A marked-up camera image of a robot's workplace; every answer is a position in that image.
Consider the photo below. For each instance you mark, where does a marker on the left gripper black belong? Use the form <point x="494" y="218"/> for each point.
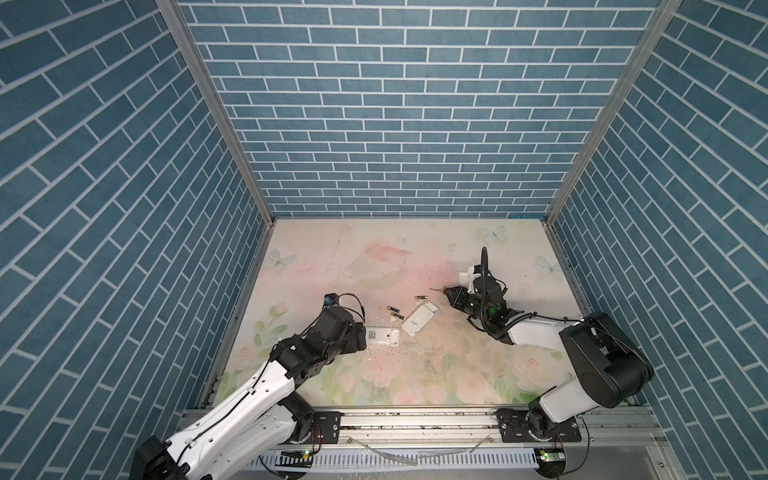
<point x="352" y="332"/>

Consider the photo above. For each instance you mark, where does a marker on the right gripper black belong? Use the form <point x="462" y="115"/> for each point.
<point x="455" y="300"/>

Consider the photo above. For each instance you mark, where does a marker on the white remote with display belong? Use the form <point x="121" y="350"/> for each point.
<point x="382" y="336"/>

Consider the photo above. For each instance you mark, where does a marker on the grey white remote control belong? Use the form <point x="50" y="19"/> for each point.
<point x="419" y="318"/>

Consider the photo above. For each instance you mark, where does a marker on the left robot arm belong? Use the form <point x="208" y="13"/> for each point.
<point x="264" y="412"/>

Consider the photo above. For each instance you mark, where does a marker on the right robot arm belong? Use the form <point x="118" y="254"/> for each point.
<point x="608" y="367"/>

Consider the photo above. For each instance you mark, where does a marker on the left controller board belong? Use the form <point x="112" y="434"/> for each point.
<point x="293" y="465"/>

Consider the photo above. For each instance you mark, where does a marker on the controller board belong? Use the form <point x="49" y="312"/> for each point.
<point x="293" y="465"/>
<point x="551" y="462"/>

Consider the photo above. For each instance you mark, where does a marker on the right controller board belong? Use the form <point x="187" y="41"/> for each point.
<point x="551" y="462"/>

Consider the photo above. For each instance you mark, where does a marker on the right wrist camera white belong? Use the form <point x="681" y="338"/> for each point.
<point x="467" y="279"/>

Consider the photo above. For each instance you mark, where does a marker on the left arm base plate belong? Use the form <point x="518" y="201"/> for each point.
<point x="324" y="427"/>

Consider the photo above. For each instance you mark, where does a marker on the aluminium front rail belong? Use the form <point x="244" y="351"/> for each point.
<point x="457" y="427"/>

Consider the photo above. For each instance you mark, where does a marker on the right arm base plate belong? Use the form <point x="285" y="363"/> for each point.
<point x="520" y="426"/>

